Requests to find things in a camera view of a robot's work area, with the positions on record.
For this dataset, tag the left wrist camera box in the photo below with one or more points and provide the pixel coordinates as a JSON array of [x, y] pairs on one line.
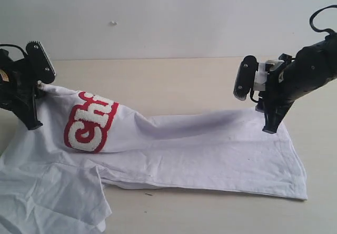
[[40, 62]]

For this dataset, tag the white t-shirt red patch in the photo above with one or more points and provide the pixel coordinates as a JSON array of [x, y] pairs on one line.
[[52, 177]]

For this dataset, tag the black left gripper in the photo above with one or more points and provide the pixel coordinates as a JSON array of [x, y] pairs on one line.
[[19, 89]]

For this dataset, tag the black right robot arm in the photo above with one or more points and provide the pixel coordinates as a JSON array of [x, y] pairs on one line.
[[313, 67]]

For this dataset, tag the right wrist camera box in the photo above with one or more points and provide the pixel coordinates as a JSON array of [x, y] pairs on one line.
[[244, 81]]

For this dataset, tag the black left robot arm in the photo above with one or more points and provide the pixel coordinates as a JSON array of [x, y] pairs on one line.
[[19, 90]]

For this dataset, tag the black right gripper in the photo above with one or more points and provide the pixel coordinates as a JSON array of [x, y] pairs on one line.
[[269, 82]]

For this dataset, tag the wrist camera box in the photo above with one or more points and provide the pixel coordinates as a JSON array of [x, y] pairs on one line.
[[40, 62], [244, 81]]

